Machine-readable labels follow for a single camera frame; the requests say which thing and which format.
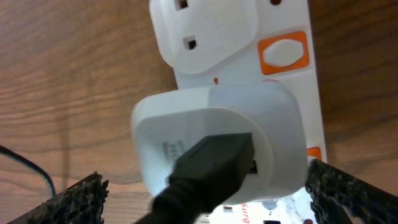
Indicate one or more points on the white USB charger plug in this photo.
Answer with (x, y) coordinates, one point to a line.
(217, 137)

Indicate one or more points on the white power strip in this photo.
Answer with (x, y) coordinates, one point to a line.
(240, 67)

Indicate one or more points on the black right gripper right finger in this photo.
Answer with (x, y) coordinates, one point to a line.
(337, 195)

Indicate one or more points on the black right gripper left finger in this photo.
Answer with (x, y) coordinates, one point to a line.
(82, 203)

